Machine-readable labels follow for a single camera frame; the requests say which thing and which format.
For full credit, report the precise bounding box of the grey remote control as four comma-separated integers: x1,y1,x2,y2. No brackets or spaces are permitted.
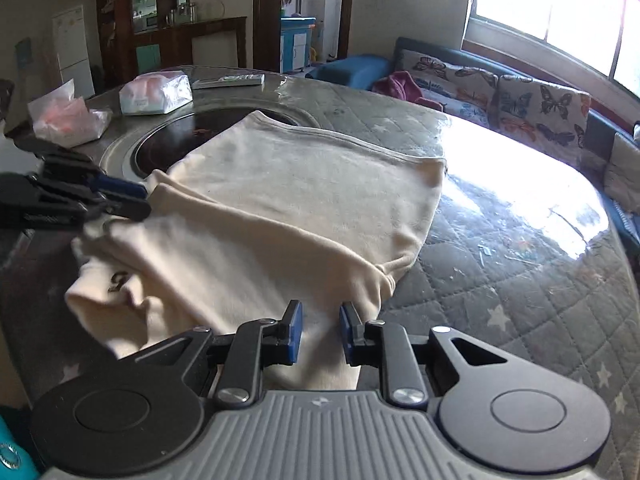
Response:
191,74,265,90

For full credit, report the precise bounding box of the right butterfly cushion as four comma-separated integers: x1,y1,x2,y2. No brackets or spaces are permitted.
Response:
489,75,591,169

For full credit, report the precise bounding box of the black induction cooktop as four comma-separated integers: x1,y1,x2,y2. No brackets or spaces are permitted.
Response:
127,106,302,178

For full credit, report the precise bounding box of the cream sweatshirt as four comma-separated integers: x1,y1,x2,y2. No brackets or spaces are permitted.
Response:
65,112,446,390

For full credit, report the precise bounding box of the grey plain cushion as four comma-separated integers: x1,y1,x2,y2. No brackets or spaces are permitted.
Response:
604,133,639,210

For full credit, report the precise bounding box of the left butterfly cushion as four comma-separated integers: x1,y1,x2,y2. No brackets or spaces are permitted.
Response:
396,50,499,128

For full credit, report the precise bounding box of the window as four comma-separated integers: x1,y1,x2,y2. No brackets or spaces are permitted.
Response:
472,0,639,96

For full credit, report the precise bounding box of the butterfly cushion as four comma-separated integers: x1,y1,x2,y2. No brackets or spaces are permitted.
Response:
396,50,499,128
489,75,591,169

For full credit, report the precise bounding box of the magenta cloth on sofa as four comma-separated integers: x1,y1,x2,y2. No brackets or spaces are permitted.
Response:
371,70,444,112

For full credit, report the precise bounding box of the opened pink tissue pack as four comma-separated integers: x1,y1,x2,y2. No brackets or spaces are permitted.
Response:
27,79,113,148

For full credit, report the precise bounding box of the dark wooden sideboard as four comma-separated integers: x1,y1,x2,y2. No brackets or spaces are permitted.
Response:
120,16,247,80

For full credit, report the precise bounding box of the white refrigerator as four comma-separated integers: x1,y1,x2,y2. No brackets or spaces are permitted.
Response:
52,6,94,99

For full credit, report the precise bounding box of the blue corner sofa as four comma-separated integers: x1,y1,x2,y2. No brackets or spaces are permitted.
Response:
308,37,639,252

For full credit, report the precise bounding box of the blue white cabinet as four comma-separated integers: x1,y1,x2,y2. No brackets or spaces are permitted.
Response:
280,16,316,74

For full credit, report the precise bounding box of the pink white tissue pack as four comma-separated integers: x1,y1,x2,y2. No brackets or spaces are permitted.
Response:
118,70,193,115

